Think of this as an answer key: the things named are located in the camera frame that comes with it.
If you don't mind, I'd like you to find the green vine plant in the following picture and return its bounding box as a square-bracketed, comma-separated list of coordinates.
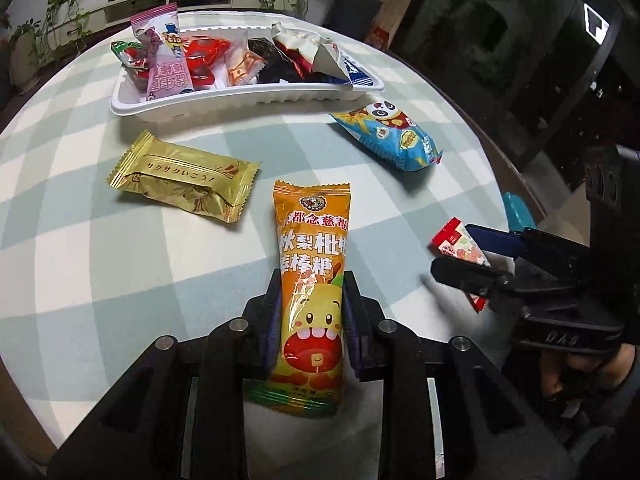
[0, 0, 93, 86]

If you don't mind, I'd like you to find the person's right hand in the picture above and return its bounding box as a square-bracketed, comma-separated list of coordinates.
[540, 347, 631, 411]

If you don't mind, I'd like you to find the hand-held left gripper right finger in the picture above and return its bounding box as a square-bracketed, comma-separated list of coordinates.
[341, 271, 576, 480]

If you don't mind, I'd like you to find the white plastic tray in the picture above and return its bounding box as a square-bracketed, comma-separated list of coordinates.
[109, 10, 386, 122]

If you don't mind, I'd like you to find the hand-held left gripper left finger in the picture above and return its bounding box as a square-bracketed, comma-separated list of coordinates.
[47, 269, 283, 480]

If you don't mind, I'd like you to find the pink cartoon snack packet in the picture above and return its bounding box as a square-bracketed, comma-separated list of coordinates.
[131, 2, 196, 103]

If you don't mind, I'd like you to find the black snack packet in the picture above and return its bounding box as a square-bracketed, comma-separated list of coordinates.
[247, 37, 301, 85]

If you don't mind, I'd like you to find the black glass cabinet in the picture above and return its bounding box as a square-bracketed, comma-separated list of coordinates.
[390, 0, 640, 201]

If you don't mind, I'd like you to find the green snack packet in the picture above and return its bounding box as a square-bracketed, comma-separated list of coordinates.
[111, 40, 151, 72]

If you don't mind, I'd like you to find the clear packet with orange print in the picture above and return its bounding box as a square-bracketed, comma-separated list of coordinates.
[226, 42, 266, 87]

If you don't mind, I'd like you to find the small red box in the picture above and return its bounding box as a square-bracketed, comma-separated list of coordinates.
[365, 27, 393, 51]

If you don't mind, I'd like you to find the gold snack packet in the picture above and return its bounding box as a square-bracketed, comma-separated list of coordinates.
[107, 130, 262, 227]

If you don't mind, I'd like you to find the blue panda snack packet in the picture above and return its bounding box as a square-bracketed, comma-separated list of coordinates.
[329, 102, 444, 171]

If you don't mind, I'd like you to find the orange lollipop packet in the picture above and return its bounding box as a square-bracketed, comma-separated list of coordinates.
[243, 180, 353, 418]

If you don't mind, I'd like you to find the blue and white packet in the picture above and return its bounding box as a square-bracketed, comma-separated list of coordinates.
[320, 57, 385, 92]

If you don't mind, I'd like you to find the black plant pot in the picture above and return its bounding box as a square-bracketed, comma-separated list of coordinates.
[330, 0, 384, 41]

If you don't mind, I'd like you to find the checked tablecloth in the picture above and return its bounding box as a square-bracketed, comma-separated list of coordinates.
[0, 7, 511, 456]

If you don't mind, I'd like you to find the person's right forearm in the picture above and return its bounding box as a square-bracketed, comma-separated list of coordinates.
[565, 360, 640, 461]

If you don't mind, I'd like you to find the teal stool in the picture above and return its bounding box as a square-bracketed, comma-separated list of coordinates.
[502, 192, 538, 233]

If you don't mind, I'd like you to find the bright red snack packet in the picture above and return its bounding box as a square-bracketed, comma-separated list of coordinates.
[180, 35, 233, 92]

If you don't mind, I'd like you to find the white snack packet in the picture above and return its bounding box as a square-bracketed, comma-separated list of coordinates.
[271, 22, 351, 83]

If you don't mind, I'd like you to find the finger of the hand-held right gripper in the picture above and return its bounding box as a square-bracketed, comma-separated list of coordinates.
[431, 257, 526, 302]
[467, 224, 591, 281]

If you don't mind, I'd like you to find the small red and white packet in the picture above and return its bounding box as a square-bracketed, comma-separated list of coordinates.
[431, 217, 493, 313]

